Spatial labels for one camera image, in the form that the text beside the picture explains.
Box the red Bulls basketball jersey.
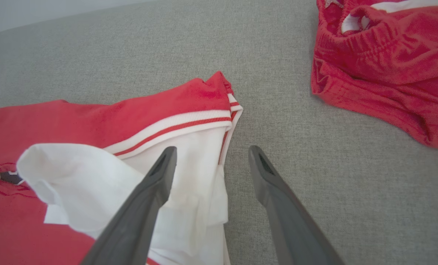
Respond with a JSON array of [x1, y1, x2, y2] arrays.
[[0, 71, 243, 265]]

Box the grey fabric sofa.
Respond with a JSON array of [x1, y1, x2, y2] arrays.
[[0, 0, 438, 265]]

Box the red Bulls basketball shorts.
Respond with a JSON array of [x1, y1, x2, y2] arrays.
[[311, 0, 438, 151]]

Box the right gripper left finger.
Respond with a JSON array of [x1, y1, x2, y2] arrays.
[[80, 146, 178, 265]]

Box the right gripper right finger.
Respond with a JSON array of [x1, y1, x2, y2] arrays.
[[248, 145, 346, 265]]

